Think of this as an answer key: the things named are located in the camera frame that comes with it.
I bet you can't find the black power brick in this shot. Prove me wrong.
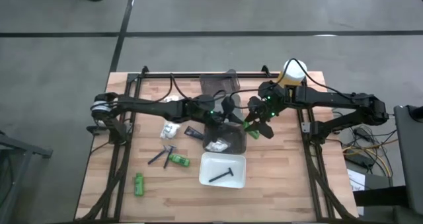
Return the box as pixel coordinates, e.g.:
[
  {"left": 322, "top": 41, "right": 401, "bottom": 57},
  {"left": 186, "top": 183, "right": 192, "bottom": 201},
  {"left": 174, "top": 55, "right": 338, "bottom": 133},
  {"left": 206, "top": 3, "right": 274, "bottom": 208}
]
[{"left": 345, "top": 149, "right": 376, "bottom": 168}]

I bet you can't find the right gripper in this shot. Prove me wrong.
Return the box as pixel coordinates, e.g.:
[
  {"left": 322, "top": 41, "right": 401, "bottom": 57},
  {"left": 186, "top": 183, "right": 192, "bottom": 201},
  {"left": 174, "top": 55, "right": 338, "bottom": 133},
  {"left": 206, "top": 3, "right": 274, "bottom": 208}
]
[{"left": 243, "top": 81, "right": 291, "bottom": 139}]

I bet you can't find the yellow floor cable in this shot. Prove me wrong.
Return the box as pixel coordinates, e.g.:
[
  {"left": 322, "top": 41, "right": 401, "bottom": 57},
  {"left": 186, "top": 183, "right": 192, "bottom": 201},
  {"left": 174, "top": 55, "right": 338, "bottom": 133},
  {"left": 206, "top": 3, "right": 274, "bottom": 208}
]
[{"left": 342, "top": 138, "right": 397, "bottom": 178}]

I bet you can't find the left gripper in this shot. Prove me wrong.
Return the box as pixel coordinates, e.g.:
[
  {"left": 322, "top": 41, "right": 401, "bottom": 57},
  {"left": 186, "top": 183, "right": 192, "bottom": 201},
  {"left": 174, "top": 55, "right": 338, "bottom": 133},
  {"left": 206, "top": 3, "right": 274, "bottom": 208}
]
[{"left": 201, "top": 96, "right": 247, "bottom": 128}]

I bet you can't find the dark blue toothpaste tube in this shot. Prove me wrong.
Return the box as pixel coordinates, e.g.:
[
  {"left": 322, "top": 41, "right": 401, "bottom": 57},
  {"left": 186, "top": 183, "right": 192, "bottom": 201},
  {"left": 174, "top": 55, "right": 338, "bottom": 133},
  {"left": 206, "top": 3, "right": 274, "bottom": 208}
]
[{"left": 183, "top": 126, "right": 205, "bottom": 141}]

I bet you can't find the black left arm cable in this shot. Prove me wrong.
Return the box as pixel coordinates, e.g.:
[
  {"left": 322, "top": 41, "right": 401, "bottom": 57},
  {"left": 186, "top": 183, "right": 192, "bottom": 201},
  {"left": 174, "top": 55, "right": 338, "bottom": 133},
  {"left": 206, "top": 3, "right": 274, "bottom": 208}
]
[{"left": 160, "top": 73, "right": 229, "bottom": 106}]

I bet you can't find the grey metal cart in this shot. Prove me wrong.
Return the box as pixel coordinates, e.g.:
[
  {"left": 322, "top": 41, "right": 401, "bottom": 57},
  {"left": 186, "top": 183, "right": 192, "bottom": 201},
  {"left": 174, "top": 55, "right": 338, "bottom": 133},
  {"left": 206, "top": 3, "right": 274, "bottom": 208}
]
[{"left": 393, "top": 104, "right": 423, "bottom": 224}]

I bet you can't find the white paper sheet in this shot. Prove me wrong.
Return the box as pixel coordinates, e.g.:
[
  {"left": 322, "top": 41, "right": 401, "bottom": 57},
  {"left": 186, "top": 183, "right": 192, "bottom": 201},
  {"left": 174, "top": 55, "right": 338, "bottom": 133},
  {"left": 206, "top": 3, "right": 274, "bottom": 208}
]
[{"left": 346, "top": 168, "right": 366, "bottom": 192}]

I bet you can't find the black aluminium table frame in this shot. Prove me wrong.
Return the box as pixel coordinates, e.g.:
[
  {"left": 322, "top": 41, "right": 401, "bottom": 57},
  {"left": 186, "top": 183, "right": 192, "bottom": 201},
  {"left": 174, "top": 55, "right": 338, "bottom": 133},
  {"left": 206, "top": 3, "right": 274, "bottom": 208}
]
[{"left": 74, "top": 65, "right": 360, "bottom": 223}]

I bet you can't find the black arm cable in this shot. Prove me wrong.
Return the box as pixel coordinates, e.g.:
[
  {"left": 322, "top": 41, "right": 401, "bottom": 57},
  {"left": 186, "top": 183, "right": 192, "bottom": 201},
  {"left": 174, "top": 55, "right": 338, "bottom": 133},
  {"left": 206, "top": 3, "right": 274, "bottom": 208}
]
[
  {"left": 160, "top": 73, "right": 229, "bottom": 106},
  {"left": 277, "top": 57, "right": 356, "bottom": 99}
]

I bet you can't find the dark brown translucent bin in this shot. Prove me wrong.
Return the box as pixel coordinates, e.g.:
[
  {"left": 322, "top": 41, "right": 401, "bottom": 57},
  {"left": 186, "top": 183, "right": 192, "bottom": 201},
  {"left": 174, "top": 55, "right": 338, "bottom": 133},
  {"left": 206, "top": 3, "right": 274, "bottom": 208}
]
[{"left": 202, "top": 123, "right": 248, "bottom": 155}]

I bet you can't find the grey metal stand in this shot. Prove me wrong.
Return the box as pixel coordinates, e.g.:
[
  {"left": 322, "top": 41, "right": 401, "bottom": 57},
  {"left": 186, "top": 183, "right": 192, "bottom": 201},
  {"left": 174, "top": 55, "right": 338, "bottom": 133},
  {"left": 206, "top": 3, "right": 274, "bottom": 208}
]
[{"left": 0, "top": 130, "right": 54, "bottom": 224}]

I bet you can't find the yellow canister white lid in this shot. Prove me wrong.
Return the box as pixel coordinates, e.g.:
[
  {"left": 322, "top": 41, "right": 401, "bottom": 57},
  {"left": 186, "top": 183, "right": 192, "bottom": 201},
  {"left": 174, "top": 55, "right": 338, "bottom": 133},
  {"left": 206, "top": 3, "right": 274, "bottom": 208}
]
[{"left": 276, "top": 59, "right": 308, "bottom": 88}]

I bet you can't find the grey translucent bin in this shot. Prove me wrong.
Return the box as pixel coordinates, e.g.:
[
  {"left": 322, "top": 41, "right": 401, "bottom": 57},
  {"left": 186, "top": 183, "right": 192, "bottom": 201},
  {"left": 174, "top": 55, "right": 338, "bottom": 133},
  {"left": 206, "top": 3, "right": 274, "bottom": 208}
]
[{"left": 199, "top": 69, "right": 241, "bottom": 96}]

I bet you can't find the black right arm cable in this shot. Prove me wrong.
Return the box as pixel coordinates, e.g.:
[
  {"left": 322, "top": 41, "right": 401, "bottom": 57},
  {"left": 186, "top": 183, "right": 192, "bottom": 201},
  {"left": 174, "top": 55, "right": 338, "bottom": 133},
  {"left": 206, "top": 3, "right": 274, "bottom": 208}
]
[{"left": 277, "top": 57, "right": 356, "bottom": 99}]

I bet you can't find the white plastic bin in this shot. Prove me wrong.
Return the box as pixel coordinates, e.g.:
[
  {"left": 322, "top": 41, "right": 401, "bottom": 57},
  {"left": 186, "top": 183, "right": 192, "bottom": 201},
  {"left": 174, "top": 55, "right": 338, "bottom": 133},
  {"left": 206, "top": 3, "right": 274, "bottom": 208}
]
[{"left": 198, "top": 151, "right": 247, "bottom": 189}]

